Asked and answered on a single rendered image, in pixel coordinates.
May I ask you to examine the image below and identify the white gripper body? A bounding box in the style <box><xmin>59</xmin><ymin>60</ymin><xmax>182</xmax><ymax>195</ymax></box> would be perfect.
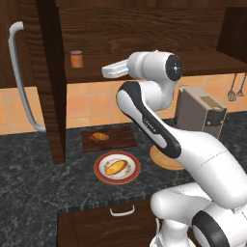
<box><xmin>101</xmin><ymin>59</ymin><xmax>130</xmax><ymax>79</ymax></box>

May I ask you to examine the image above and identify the orange jam jar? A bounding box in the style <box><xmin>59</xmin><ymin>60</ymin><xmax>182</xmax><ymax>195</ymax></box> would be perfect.
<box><xmin>69</xmin><ymin>50</ymin><xmax>84</xmax><ymax>69</ymax></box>

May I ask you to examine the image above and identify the dark wood cabinet door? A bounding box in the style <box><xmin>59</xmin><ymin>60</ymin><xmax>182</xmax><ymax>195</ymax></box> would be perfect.
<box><xmin>216</xmin><ymin>6</ymin><xmax>247</xmax><ymax>65</ymax></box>
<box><xmin>17</xmin><ymin>0</ymin><xmax>68</xmax><ymax>165</ymax></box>

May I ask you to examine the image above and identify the dark wood cutting board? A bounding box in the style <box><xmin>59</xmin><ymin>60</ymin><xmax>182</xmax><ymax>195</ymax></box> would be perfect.
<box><xmin>80</xmin><ymin>125</ymin><xmax>139</xmax><ymax>153</ymax></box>

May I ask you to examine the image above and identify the brown croissant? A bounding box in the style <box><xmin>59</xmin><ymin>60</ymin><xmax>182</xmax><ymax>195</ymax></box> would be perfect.
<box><xmin>88</xmin><ymin>131</ymin><xmax>111</xmax><ymax>143</ymax></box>

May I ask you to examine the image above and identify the grey toaster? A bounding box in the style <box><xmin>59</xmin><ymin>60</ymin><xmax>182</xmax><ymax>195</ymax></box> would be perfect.
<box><xmin>173</xmin><ymin>85</ymin><xmax>229</xmax><ymax>140</ymax></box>

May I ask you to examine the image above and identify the yellow oval pastry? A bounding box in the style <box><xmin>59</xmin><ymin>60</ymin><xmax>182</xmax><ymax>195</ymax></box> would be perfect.
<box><xmin>104</xmin><ymin>159</ymin><xmax>127</xmax><ymax>177</ymax></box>

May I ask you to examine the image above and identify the round tan wooden trivet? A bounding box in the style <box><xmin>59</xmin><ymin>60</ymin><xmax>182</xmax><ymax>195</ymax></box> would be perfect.
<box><xmin>149</xmin><ymin>145</ymin><xmax>186</xmax><ymax>172</ymax></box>

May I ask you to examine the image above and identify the red rimmed white plate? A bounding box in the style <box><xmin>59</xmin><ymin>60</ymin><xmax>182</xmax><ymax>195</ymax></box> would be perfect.
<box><xmin>93</xmin><ymin>151</ymin><xmax>142</xmax><ymax>185</ymax></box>

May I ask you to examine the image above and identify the hanging grey slotted spatula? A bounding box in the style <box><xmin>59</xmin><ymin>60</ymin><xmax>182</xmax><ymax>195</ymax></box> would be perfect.
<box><xmin>227</xmin><ymin>72</ymin><xmax>238</xmax><ymax>102</ymax></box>

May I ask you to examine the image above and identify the hanging grey utensil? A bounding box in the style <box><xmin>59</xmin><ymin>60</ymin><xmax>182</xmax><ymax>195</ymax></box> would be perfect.
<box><xmin>236</xmin><ymin>72</ymin><xmax>247</xmax><ymax>97</ymax></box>

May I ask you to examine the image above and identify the dark wood drawer front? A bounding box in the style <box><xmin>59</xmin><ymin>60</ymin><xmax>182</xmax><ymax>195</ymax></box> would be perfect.
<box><xmin>57</xmin><ymin>200</ymin><xmax>163</xmax><ymax>247</ymax></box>

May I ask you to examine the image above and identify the dark wood wall cabinet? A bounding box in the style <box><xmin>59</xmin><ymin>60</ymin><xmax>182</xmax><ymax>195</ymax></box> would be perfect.
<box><xmin>55</xmin><ymin>0</ymin><xmax>247</xmax><ymax>85</ymax></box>

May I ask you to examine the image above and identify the grey curved door handle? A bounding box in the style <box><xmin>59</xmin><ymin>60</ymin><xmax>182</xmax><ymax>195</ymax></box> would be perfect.
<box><xmin>8</xmin><ymin>20</ymin><xmax>46</xmax><ymax>133</ymax></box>

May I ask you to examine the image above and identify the white drawer handle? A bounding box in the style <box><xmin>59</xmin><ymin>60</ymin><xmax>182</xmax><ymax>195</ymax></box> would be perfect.
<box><xmin>108</xmin><ymin>204</ymin><xmax>136</xmax><ymax>218</ymax></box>

